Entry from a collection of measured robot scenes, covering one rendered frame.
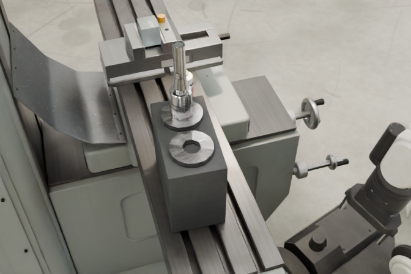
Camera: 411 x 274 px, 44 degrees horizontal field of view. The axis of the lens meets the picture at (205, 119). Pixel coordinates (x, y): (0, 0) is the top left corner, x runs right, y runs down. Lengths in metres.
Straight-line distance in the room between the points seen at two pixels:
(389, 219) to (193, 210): 0.39
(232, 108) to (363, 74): 1.68
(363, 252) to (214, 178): 0.72
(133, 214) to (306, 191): 1.00
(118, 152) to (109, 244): 0.44
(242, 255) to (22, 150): 0.62
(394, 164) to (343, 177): 1.58
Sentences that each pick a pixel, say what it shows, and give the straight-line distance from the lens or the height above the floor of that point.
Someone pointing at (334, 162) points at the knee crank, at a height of 0.55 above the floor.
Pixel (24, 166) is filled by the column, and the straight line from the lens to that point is 1.38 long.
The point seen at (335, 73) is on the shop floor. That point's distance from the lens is 3.08.
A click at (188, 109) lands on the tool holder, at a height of 1.18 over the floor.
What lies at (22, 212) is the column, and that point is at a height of 0.74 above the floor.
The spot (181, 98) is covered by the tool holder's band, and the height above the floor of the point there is 1.21.
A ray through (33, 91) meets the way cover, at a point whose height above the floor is 1.04.
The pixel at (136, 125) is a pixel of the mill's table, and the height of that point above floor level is 0.95.
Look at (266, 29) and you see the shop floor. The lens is 3.37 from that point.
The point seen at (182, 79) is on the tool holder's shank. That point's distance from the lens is 0.99.
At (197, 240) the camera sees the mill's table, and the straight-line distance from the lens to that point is 1.11.
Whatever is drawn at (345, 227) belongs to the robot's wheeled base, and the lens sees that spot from 1.61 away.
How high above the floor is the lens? 1.89
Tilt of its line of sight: 45 degrees down
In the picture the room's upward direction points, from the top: straight up
